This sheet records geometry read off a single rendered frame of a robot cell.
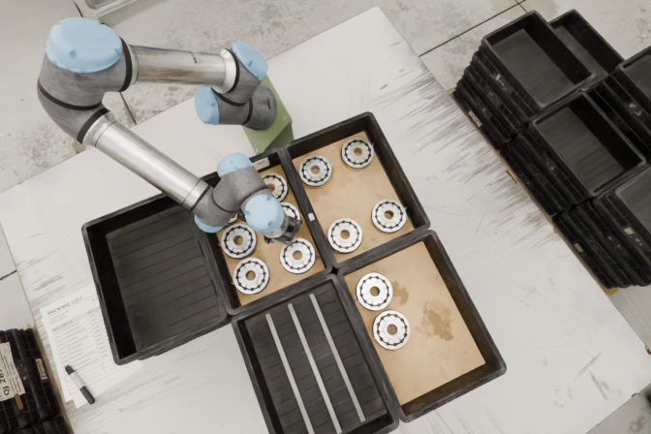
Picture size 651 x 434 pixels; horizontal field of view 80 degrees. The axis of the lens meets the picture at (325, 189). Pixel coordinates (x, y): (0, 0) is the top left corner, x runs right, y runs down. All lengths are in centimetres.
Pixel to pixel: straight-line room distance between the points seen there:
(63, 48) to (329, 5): 204
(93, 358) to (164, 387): 24
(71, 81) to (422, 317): 101
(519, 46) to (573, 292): 112
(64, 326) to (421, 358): 109
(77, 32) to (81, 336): 94
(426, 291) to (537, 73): 121
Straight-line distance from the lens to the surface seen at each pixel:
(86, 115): 97
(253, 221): 81
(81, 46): 88
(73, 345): 151
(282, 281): 117
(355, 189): 122
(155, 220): 130
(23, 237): 166
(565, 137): 209
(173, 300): 124
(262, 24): 265
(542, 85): 202
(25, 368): 212
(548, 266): 149
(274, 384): 119
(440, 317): 121
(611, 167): 214
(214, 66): 107
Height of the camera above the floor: 199
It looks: 72 degrees down
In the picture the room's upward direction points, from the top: straight up
